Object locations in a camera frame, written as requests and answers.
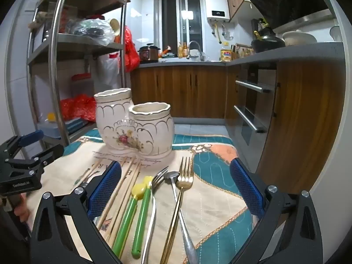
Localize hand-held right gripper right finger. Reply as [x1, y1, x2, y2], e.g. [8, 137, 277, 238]
[229, 157, 323, 264]

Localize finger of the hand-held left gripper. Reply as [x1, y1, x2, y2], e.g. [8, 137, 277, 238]
[5, 144, 65, 175]
[0, 130, 44, 157]

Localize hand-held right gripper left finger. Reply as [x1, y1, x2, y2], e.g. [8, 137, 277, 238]
[30, 160, 123, 264]

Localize wooden chopstick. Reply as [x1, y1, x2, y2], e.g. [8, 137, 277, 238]
[72, 159, 100, 190]
[78, 158, 105, 186]
[97, 157, 132, 226]
[107, 162, 142, 244]
[102, 158, 138, 234]

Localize green yellow plastic spoon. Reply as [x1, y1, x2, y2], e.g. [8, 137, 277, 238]
[111, 183, 147, 257]

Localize silver metal fork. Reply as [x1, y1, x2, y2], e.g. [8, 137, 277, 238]
[141, 166, 169, 264]

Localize gold metal fork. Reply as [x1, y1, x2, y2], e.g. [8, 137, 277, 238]
[160, 156, 194, 264]

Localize white floral ceramic utensil holder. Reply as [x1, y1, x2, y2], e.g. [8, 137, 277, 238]
[94, 88, 175, 158]

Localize silver metal spoon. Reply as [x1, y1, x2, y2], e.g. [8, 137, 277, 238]
[163, 170, 198, 264]

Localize person's left hand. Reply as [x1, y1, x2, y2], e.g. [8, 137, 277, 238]
[14, 194, 29, 223]

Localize yellow cap plastic jug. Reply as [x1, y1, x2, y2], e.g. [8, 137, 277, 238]
[37, 112, 59, 139]

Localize printed horse table cloth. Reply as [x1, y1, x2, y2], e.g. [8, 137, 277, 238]
[36, 128, 255, 264]

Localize blue flat box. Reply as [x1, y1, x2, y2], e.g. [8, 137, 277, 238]
[66, 118, 95, 135]

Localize crumpled red plastic bag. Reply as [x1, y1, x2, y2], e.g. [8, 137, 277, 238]
[60, 94, 97, 123]

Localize red lid plastic container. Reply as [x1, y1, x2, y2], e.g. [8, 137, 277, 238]
[71, 74, 92, 97]

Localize built-in steel oven drawers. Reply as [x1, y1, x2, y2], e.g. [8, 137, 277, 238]
[234, 62, 278, 146]

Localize white plastic bag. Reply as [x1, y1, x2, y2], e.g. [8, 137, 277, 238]
[97, 52, 121, 86]

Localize metal shelf rack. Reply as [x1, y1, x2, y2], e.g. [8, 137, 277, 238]
[26, 0, 131, 149]

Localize wooden kitchen base cabinet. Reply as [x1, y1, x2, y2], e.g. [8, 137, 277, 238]
[130, 59, 345, 196]

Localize clear plastic bag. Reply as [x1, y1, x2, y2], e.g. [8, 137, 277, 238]
[70, 19, 116, 46]

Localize hanging red plastic bag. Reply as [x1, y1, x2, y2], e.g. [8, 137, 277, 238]
[121, 25, 141, 73]

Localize yellow cooking oil bottle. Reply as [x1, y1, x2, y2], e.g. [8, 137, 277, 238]
[220, 47, 233, 62]

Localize seasoning rack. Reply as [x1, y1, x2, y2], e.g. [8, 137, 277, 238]
[232, 43, 253, 59]

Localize dark electric pressure cooker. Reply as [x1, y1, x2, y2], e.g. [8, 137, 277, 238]
[138, 43, 160, 64]

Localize grey kitchen countertop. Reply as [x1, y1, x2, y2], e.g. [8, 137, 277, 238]
[139, 41, 344, 68]

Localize black wok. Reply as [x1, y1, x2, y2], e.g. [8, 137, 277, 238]
[251, 30, 285, 53]

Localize metal sink faucet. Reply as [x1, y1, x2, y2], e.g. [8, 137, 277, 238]
[188, 41, 205, 61]

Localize amber condiment bottles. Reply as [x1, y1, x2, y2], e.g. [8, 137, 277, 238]
[178, 42, 190, 58]

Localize white ceramic pot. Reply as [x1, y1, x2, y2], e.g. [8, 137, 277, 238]
[282, 30, 318, 47]

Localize kitchen window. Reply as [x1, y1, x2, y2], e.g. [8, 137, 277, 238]
[158, 0, 204, 54]

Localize white water heater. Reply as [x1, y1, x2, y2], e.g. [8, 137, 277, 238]
[204, 0, 231, 23]

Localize black range hood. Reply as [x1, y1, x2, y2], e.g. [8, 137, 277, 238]
[240, 0, 334, 24]

